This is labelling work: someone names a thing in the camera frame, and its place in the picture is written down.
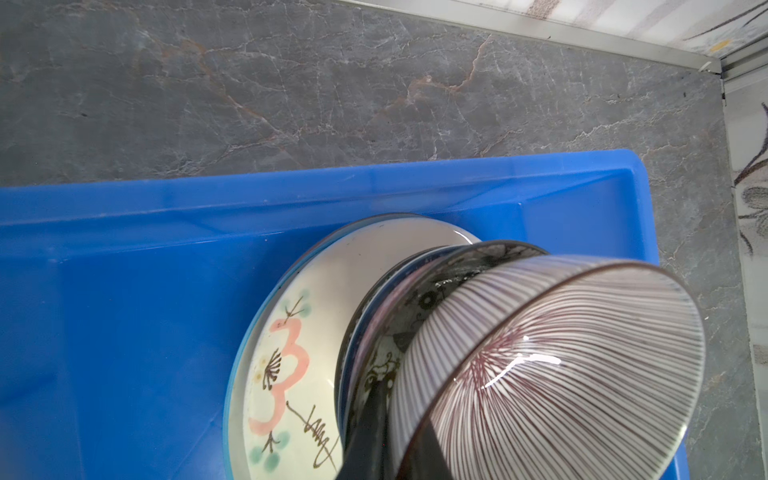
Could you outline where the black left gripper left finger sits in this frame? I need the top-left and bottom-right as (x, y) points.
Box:
(337, 382), (387, 480)

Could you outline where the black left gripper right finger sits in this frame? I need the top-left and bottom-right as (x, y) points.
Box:
(401, 415), (453, 480)

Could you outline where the cream floral plate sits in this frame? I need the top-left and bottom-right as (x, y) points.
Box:
(241, 214), (479, 479)

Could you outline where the watermelon pattern white plate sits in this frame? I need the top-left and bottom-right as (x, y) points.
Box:
(222, 310), (263, 479)

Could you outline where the blue floral bowl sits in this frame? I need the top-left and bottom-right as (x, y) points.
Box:
(335, 244), (463, 421)

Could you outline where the red bowl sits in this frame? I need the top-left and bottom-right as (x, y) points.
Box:
(388, 255), (706, 479)

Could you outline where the blue plastic bin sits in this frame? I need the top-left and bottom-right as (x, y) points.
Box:
(1, 150), (659, 479)

